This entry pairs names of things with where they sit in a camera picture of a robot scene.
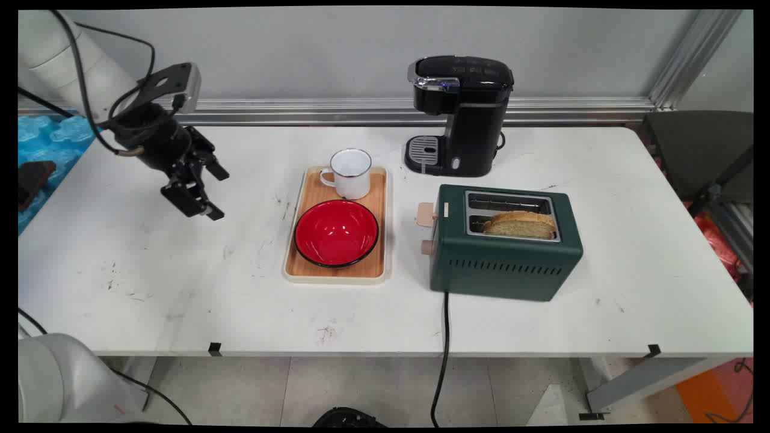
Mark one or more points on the black round object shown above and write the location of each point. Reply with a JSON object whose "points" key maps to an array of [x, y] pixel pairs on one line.
{"points": [[349, 418]]}

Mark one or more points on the slanted aluminium post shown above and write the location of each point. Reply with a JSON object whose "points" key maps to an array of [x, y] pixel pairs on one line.
{"points": [[692, 57]]}

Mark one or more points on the red plastic bag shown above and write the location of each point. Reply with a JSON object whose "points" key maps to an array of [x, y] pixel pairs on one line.
{"points": [[719, 240]]}

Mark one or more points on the dark grey chair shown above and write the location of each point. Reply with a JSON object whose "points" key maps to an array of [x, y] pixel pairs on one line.
{"points": [[698, 150]]}

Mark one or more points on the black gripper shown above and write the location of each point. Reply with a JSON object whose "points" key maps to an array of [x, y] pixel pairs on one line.
{"points": [[153, 138]]}

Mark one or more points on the horizontal aluminium rail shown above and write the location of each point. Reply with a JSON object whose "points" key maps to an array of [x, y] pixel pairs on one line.
{"points": [[391, 111]]}

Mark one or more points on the white enamel mug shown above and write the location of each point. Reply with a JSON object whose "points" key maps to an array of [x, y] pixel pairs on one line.
{"points": [[352, 174]]}

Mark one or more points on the orange floor mat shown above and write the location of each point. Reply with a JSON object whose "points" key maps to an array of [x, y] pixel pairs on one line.
{"points": [[716, 391]]}

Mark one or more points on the dark brown object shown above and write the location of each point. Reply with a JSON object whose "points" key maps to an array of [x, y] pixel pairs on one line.
{"points": [[33, 177]]}

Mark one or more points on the toasted bread slice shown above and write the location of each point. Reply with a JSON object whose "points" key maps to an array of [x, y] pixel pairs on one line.
{"points": [[520, 225]]}

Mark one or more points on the black tape piece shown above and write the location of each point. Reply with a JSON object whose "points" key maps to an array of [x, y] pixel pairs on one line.
{"points": [[215, 348], [654, 350]]}

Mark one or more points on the grey table leg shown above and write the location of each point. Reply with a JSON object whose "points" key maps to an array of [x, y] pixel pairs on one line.
{"points": [[649, 379], [135, 379]]}

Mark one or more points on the wooden tray with cream rim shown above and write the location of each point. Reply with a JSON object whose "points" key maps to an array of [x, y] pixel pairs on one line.
{"points": [[310, 192]]}

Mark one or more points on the green two-slot toaster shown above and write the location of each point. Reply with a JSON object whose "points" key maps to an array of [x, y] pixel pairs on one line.
{"points": [[502, 264]]}

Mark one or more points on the red bowl with black rim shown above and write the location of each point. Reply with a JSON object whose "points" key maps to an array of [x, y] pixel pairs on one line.
{"points": [[335, 233]]}

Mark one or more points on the beige toaster lever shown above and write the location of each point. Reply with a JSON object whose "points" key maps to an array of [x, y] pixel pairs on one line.
{"points": [[426, 214]]}

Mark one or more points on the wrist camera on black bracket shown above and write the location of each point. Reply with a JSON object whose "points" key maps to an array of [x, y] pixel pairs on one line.
{"points": [[174, 81]]}

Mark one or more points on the black coffee maker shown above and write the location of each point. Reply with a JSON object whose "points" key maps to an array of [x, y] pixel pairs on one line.
{"points": [[475, 114]]}

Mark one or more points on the blue plastic bag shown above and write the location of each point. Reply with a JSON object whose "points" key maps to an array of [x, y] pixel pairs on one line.
{"points": [[51, 141]]}

